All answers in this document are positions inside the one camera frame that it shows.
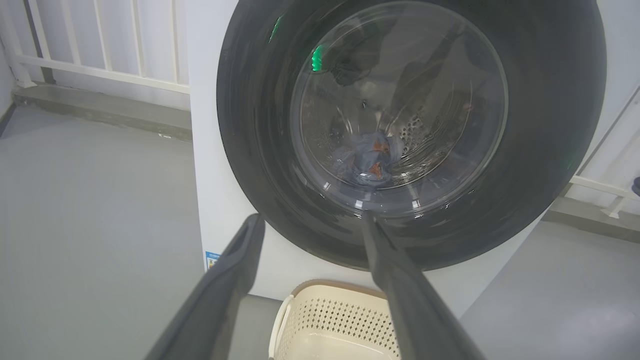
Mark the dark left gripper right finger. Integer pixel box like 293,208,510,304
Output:
361,210,487,360

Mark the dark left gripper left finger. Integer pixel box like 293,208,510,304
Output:
145,213,266,360

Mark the blue bear print garment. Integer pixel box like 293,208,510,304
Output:
332,131,405,188

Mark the black round glass washer door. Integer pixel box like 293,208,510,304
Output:
216,0,607,272

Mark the cream perforated basket brown rim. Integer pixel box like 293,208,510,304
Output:
268,279,402,360

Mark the white front-load washing machine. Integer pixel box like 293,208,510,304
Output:
185,0,640,318

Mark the white metal railing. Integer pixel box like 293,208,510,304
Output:
0,0,191,96
570,175,640,219

